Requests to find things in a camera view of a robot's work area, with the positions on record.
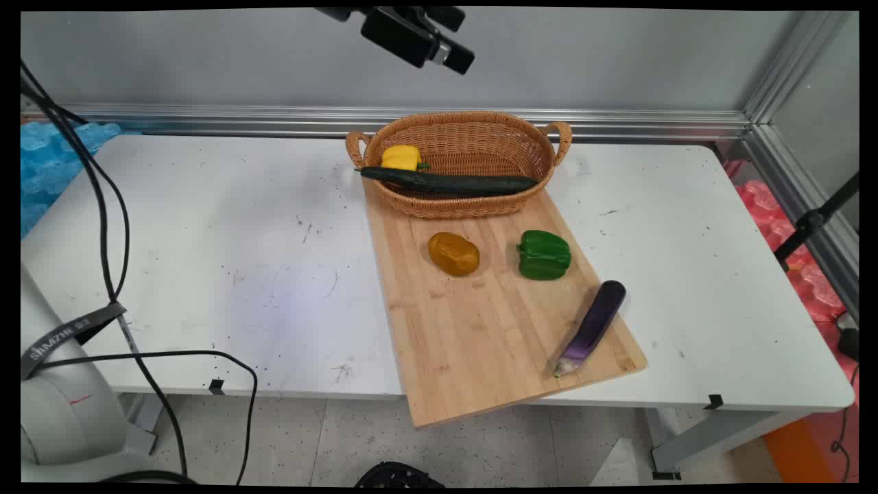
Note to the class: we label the brown potato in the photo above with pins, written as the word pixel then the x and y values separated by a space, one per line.
pixel 454 254

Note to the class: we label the grey table leg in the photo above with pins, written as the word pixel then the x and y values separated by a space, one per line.
pixel 713 439
pixel 144 418

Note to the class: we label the pink bubble wrap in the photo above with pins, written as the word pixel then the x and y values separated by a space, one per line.
pixel 796 254

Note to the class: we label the sloping aluminium side rail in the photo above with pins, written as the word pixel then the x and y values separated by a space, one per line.
pixel 809 206

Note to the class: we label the black device on floor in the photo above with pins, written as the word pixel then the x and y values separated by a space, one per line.
pixel 849 339

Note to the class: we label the small black tape piece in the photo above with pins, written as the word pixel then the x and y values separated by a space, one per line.
pixel 217 387
pixel 714 402

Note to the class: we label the yellow bell pepper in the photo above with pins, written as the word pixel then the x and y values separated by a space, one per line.
pixel 401 158

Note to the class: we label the long horizontal aluminium rail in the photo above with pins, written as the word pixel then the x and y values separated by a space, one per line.
pixel 274 120

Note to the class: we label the green bell pepper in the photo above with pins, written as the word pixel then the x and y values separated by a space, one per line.
pixel 544 255

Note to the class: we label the dark green cucumber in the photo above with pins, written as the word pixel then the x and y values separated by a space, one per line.
pixel 453 183

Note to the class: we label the purple eggplant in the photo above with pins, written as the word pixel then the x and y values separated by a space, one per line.
pixel 595 322

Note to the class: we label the black tripod stand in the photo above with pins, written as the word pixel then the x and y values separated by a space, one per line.
pixel 813 221

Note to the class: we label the upright aluminium frame post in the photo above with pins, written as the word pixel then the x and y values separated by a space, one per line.
pixel 789 62

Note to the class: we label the woven wicker basket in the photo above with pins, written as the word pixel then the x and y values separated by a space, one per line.
pixel 473 147

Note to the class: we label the bamboo cutting board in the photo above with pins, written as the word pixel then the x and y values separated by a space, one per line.
pixel 480 322

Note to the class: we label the black round floor object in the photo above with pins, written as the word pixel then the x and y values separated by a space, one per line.
pixel 398 475

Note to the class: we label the blue bubble wrap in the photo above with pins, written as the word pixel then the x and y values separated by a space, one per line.
pixel 48 165

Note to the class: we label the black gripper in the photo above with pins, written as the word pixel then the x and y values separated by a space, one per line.
pixel 335 12

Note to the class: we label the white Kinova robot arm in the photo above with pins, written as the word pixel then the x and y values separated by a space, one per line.
pixel 65 412

